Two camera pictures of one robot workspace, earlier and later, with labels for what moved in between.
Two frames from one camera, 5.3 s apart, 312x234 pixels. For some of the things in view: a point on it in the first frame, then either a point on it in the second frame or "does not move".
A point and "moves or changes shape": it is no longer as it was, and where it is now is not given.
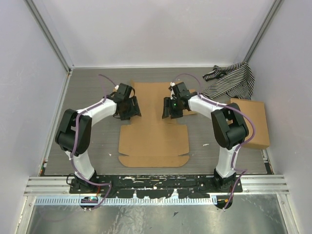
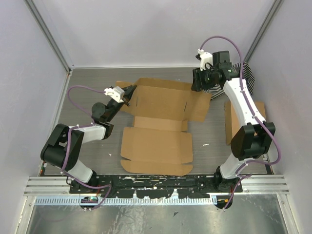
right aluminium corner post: (262, 31) does not move
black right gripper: (168, 105) → (198, 84)
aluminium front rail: (58, 185) does not move
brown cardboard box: (150, 140) moves or changes shape
